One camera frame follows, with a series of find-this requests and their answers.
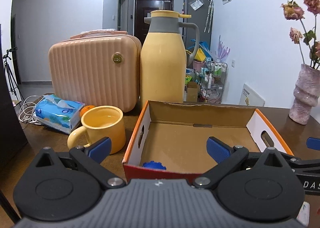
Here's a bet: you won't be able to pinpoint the yellow mug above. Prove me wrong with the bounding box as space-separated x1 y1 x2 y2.
67 105 126 155

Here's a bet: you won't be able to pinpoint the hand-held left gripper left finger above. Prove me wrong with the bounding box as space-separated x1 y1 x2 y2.
34 137 127 190

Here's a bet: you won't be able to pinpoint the wire rack cart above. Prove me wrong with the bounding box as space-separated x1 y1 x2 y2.
199 59 228 104

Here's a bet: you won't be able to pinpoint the blue scalloped lid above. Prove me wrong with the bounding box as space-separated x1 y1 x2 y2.
142 160 167 170

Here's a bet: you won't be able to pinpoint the yellow thermos jug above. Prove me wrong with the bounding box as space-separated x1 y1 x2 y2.
139 10 200 109

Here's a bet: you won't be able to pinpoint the orange round object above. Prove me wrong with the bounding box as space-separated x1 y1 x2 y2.
80 105 97 118

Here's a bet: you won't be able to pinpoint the white leaning board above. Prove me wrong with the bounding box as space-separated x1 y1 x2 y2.
239 83 265 107

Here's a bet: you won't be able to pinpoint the purple feather decoration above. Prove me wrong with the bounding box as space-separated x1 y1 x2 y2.
217 35 230 62

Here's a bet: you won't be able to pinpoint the pink ribbed suitcase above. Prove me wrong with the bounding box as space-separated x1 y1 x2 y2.
48 29 142 113

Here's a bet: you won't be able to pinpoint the small brown cardboard box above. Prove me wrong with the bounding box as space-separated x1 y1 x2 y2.
186 81 200 102

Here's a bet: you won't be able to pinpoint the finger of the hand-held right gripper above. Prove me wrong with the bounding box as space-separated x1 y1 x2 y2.
307 137 320 149
281 152 320 169

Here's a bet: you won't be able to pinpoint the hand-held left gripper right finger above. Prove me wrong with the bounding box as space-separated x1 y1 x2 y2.
192 136 295 190

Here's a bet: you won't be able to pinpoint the white cables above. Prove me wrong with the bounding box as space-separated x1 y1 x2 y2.
19 95 48 126

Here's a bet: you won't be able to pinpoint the folded white umbrella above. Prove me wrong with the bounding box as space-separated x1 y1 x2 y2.
204 0 215 33

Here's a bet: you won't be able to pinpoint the grey refrigerator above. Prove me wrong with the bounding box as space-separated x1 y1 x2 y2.
183 0 214 50

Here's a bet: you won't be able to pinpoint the pink ceramic vase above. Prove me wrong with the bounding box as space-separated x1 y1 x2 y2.
289 63 320 125

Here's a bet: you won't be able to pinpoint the dark brown door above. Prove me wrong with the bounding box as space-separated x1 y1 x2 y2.
134 0 174 40

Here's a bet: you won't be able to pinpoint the red cardboard box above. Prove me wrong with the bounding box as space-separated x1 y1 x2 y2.
122 100 295 183

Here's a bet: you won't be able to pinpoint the black tripod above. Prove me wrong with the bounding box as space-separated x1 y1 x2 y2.
2 47 25 103

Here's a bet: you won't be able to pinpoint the blue tissue pack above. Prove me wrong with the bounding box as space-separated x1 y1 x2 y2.
34 94 86 135

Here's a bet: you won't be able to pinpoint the black paper bag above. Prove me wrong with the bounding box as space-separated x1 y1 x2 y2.
0 25 28 171

